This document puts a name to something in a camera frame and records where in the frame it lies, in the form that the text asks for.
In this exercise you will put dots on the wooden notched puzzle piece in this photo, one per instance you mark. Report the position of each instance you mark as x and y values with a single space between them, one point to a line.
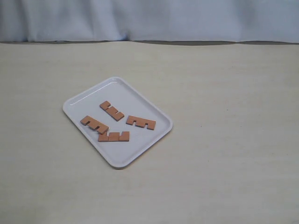
114 137
111 111
141 122
94 124

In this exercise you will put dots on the white fabric backdrop curtain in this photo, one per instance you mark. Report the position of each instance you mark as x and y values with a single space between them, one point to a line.
149 20

